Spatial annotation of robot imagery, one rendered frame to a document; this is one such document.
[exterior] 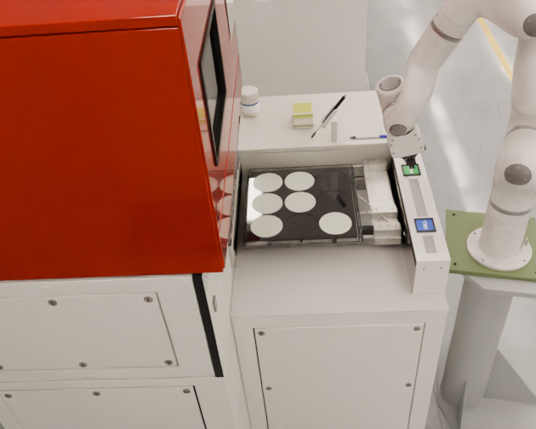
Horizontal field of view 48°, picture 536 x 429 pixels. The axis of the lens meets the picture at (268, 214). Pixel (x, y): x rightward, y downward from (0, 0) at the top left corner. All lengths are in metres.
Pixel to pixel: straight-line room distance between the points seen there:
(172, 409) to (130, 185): 0.83
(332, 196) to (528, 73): 0.74
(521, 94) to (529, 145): 0.14
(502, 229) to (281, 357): 0.76
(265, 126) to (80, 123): 1.19
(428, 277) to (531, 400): 0.99
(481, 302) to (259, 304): 0.72
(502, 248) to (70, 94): 1.30
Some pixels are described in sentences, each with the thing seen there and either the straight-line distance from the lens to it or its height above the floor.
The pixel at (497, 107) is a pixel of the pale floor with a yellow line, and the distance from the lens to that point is 4.20.
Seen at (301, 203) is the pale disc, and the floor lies 0.90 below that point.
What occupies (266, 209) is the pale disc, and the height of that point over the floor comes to 0.90.
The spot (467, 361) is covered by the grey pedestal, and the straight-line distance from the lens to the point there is 2.31.
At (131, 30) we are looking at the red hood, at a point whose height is 1.80.
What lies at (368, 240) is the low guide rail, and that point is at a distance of 1.94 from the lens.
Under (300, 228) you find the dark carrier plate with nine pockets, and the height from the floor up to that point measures 0.90.
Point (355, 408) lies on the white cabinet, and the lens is 2.21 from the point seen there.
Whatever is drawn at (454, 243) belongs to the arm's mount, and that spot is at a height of 0.83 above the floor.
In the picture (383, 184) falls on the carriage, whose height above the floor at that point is 0.88.
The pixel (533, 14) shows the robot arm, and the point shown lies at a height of 1.61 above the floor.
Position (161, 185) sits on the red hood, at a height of 1.48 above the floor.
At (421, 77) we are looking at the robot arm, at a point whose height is 1.39.
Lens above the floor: 2.21
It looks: 42 degrees down
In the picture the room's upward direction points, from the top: 6 degrees counter-clockwise
